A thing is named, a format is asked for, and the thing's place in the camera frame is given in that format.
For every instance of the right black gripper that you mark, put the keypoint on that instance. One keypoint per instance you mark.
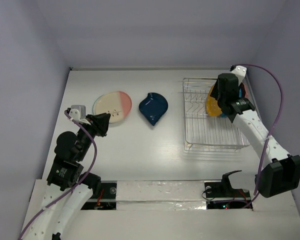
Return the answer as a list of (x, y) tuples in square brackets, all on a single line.
[(226, 88)]

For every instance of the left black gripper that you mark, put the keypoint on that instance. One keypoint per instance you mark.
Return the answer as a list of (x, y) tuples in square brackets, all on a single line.
[(99, 122)]

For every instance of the yellow dotted plate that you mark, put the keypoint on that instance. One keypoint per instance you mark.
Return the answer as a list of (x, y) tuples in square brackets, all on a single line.
[(211, 105)]

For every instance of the pink dotted plate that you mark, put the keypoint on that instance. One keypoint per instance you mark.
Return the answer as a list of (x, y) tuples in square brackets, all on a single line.
[(244, 90)]

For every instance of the cream and pink plate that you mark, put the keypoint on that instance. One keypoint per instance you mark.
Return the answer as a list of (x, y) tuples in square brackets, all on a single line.
[(116, 103)]

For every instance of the teal dotted plate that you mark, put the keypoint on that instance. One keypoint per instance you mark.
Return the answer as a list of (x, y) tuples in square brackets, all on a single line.
[(224, 115)]

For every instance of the dark blue leaf plate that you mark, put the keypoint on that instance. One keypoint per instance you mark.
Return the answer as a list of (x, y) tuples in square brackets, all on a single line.
[(153, 107)]

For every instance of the white watermelon pattern plate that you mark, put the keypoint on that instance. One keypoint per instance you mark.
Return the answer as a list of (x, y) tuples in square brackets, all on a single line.
[(94, 105)]

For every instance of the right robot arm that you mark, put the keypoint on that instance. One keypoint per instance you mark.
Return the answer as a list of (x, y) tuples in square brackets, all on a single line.
[(278, 170)]

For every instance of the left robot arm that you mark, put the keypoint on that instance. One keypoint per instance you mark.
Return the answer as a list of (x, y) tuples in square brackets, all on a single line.
[(70, 182)]

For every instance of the silver foil strip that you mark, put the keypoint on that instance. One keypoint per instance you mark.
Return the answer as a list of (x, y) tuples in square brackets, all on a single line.
[(160, 195)]

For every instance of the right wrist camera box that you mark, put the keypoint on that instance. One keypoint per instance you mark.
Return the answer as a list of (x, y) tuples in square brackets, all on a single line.
[(239, 70)]

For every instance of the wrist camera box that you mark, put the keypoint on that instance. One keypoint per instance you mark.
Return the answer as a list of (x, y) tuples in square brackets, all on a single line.
[(239, 70), (76, 112)]

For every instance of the metal rail at wall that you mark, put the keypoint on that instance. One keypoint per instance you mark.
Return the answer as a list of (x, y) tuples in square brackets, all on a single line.
[(251, 96)]

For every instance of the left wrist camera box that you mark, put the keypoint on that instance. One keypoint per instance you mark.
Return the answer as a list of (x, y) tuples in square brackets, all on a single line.
[(76, 112)]

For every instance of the wire dish rack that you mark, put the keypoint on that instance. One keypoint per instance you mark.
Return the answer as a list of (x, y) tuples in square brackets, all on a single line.
[(204, 133)]

